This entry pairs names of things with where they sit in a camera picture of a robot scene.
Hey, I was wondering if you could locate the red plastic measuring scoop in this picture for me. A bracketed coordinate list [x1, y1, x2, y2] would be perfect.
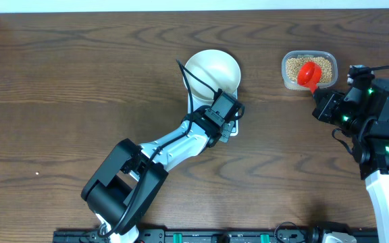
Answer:
[297, 61, 322, 94]

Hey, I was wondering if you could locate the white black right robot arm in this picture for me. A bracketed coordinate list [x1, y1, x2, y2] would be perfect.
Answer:
[312, 73, 389, 242]

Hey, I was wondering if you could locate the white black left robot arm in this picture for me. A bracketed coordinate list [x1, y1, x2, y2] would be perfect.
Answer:
[81, 105, 245, 242]

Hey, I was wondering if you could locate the white digital kitchen scale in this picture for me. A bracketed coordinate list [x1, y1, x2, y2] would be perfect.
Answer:
[188, 90, 239, 136]

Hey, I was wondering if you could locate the white round bowl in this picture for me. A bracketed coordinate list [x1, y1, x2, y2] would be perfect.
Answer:
[184, 49, 241, 105]

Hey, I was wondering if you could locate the clear plastic soybean container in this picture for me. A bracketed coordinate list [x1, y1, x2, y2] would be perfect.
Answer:
[282, 51, 338, 90]

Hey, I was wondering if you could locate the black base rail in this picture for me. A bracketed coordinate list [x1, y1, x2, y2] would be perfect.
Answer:
[52, 221, 380, 243]

